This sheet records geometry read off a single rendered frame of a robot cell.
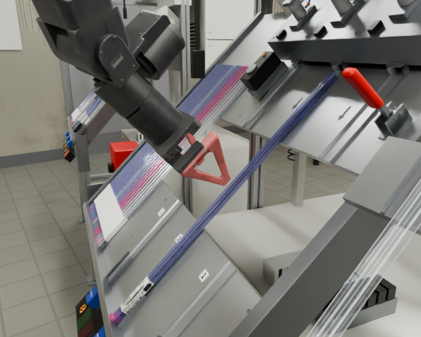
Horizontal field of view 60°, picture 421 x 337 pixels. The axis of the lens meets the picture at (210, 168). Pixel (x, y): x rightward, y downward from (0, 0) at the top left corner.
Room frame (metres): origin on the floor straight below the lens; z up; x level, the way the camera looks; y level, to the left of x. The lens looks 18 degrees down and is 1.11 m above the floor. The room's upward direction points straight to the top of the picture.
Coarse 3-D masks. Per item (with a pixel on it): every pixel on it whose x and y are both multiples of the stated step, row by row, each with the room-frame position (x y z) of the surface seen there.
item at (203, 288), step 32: (160, 192) 0.69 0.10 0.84; (128, 224) 0.67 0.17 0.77; (160, 224) 0.59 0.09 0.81; (192, 224) 0.53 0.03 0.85; (128, 256) 0.58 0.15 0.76; (160, 256) 0.52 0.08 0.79; (192, 256) 0.47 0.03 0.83; (224, 256) 0.42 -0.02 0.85; (128, 288) 0.50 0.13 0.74; (160, 288) 0.46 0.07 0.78; (192, 288) 0.41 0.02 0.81; (224, 288) 0.38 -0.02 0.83; (128, 320) 0.44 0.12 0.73; (160, 320) 0.40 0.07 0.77; (192, 320) 0.37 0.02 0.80; (224, 320) 0.34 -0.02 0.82
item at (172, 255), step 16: (320, 96) 0.57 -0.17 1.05; (304, 112) 0.56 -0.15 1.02; (288, 128) 0.55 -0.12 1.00; (272, 144) 0.54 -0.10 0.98; (256, 160) 0.53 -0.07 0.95; (240, 176) 0.52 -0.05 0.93; (224, 192) 0.52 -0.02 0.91; (208, 208) 0.51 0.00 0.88; (192, 240) 0.49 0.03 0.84; (176, 256) 0.48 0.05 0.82; (160, 272) 0.47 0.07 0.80
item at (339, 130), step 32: (256, 32) 1.01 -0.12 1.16; (224, 64) 1.00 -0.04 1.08; (288, 64) 0.74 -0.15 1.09; (320, 64) 0.65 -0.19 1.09; (352, 64) 0.59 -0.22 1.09; (384, 64) 0.53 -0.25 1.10; (288, 96) 0.64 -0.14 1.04; (352, 96) 0.52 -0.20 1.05; (384, 96) 0.48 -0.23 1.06; (416, 96) 0.44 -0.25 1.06; (256, 128) 0.63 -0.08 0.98; (320, 128) 0.51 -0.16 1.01; (352, 128) 0.47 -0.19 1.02; (320, 160) 0.47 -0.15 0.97; (352, 160) 0.42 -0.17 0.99
